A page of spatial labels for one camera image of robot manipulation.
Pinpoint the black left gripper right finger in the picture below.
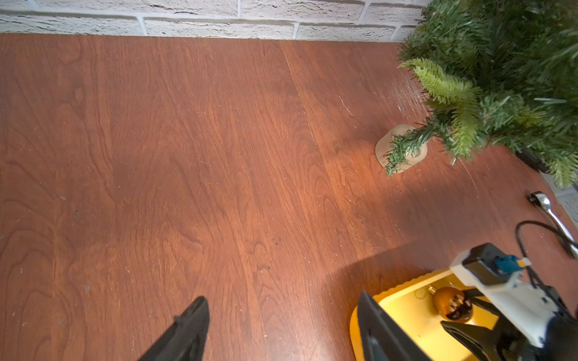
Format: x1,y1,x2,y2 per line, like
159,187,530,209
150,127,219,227
358,291,430,361

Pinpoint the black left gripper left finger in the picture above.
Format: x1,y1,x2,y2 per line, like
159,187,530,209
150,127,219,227
139,296,210,361

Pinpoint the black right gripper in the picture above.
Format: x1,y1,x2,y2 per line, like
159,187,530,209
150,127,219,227
441,288,546,361

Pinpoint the shiny brown ball ornament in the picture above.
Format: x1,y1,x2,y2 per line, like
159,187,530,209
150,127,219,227
429,287,474,323

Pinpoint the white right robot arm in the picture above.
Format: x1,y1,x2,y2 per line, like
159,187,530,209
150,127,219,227
441,289,577,360

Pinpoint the small green christmas tree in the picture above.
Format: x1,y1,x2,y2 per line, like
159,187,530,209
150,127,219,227
385,1,577,187

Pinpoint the yellow plastic tray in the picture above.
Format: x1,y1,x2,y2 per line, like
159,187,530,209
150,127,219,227
373,270,477,360

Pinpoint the metal spoon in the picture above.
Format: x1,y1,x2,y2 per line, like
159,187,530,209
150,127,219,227
528,192,577,260

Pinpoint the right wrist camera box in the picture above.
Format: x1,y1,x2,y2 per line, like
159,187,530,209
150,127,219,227
450,243,558,348

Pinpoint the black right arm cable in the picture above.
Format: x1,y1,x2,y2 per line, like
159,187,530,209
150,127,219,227
515,220,578,308

